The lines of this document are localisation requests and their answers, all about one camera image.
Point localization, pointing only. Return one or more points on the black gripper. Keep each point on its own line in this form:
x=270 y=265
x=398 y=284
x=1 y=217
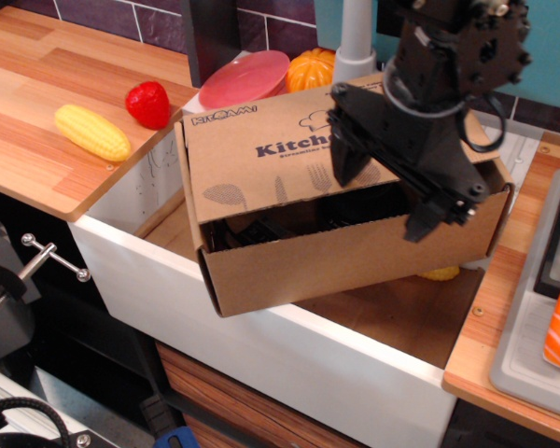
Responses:
x=425 y=153

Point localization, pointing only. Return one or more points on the brown cardboard box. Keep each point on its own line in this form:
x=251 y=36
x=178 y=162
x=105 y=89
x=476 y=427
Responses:
x=253 y=176

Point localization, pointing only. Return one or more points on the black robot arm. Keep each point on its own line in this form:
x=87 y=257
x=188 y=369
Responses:
x=449 y=53

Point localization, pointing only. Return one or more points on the yellow toy under box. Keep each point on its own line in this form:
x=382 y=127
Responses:
x=442 y=274

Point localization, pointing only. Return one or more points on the grey toy faucet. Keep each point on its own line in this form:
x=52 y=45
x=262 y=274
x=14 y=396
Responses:
x=355 y=57

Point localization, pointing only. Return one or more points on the orange toy pumpkin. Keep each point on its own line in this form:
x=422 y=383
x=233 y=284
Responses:
x=312 y=69

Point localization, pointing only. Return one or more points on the pink plastic plate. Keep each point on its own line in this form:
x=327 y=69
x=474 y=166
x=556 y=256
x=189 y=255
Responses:
x=249 y=78

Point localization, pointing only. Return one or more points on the white toy sink basin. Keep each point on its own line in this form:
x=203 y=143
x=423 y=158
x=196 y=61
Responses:
x=379 y=385

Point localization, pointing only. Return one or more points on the grey toy stove tray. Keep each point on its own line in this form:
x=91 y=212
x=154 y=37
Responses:
x=519 y=368

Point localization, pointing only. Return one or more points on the red toy strawberry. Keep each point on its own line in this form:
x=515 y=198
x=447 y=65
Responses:
x=149 y=104

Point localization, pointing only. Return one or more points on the yellow toy corn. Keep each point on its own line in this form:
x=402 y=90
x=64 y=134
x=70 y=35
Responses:
x=93 y=133

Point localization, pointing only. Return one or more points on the blue clamp handle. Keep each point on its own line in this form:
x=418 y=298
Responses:
x=181 y=437

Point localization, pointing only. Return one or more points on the metal clamp with handle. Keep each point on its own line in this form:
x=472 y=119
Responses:
x=18 y=290

